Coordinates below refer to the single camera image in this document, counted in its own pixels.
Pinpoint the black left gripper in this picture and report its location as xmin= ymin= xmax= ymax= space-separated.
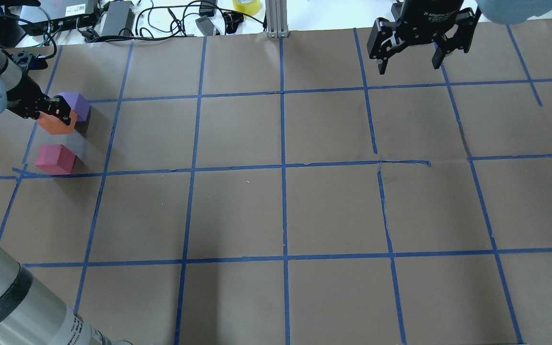
xmin=7 ymin=76 xmax=71 ymax=119

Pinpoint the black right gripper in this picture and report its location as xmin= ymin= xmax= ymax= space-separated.
xmin=367 ymin=0 xmax=482 ymax=75

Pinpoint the orange foam cube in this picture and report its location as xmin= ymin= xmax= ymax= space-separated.
xmin=36 ymin=111 xmax=78 ymax=135

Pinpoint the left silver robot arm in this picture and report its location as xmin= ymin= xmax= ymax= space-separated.
xmin=0 ymin=49 xmax=113 ymax=345

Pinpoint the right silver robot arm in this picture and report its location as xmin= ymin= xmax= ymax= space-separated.
xmin=367 ymin=0 xmax=552 ymax=75

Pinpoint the purple foam cube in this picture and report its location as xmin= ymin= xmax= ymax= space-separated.
xmin=58 ymin=92 xmax=91 ymax=122

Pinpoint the pink foam cube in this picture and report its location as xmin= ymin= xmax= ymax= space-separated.
xmin=34 ymin=144 xmax=77 ymax=175

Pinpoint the black power adapter brick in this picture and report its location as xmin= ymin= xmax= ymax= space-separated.
xmin=100 ymin=0 xmax=134 ymax=37

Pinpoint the yellow tape roll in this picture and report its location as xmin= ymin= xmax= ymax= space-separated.
xmin=232 ymin=0 xmax=262 ymax=16

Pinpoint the brown paper table cover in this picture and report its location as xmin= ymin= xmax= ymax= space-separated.
xmin=0 ymin=20 xmax=552 ymax=345

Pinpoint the aluminium frame post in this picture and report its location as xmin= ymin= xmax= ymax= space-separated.
xmin=265 ymin=0 xmax=290 ymax=38

